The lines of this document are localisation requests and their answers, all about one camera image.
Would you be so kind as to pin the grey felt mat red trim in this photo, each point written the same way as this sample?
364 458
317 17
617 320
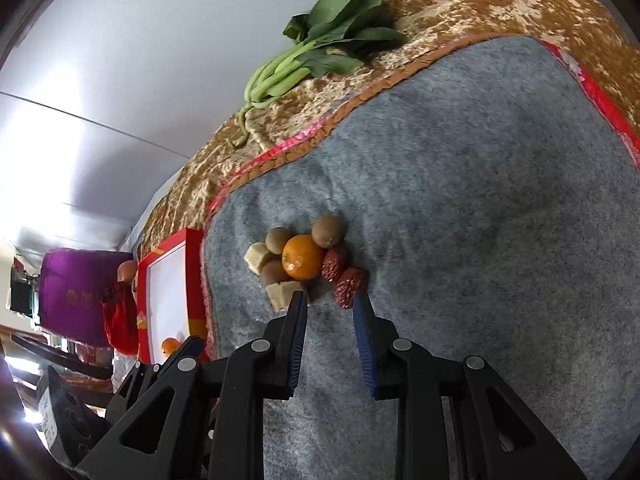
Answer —
450 185

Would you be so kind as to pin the purple cloth bag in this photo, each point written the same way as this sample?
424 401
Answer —
75 295

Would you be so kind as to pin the dark monitor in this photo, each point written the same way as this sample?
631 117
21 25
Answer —
20 295

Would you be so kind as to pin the red box with white inside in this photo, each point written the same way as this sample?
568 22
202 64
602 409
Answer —
170 300

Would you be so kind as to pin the leafy green vegetable bunch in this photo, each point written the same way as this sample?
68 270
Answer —
330 15

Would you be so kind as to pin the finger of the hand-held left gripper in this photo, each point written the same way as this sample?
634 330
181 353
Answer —
187 347

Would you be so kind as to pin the golden brown patterned blanket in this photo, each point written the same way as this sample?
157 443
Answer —
475 5

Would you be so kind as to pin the orange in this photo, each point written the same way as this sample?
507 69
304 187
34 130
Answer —
302 257
170 346

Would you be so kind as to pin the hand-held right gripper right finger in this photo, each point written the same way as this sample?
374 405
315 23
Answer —
364 345

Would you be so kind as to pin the red date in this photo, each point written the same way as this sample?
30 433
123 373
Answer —
334 264
350 285

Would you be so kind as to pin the beige ginger chunk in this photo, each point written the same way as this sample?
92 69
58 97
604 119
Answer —
280 294
256 257

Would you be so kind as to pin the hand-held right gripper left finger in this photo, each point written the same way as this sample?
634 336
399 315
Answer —
299 340

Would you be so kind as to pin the red mesh bag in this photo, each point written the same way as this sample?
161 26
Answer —
122 320

